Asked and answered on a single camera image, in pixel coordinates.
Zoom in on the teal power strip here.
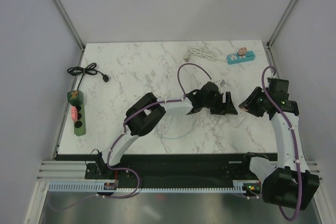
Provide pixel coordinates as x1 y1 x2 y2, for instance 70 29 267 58
226 51 256 65

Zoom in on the green power strip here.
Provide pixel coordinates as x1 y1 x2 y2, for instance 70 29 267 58
67 90 86 136

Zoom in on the black power cord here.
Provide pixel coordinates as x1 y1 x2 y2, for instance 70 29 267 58
67 62 110 91

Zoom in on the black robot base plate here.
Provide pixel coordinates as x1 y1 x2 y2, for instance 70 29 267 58
84 153 271 189

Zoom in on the white power strip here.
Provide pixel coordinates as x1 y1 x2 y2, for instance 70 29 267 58
229 111 247 128

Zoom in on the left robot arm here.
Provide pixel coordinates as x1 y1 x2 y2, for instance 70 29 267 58
97 82 238 178

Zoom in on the white slotted cable duct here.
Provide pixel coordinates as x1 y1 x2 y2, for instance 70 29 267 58
48 178 261 193

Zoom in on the beige brown plug adapter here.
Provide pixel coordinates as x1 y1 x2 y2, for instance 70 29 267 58
237 47 247 56

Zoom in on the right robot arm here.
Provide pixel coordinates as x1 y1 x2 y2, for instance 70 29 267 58
238 78 320 210

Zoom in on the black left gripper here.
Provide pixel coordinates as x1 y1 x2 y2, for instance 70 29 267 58
203 92 237 116

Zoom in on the pink plug in green strip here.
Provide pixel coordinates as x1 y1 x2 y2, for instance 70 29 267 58
70 106 78 122

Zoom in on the white coiled power cord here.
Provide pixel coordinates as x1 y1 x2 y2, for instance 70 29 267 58
184 46 228 62

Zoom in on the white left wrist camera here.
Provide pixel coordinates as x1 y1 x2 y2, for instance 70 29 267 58
218 79 227 88

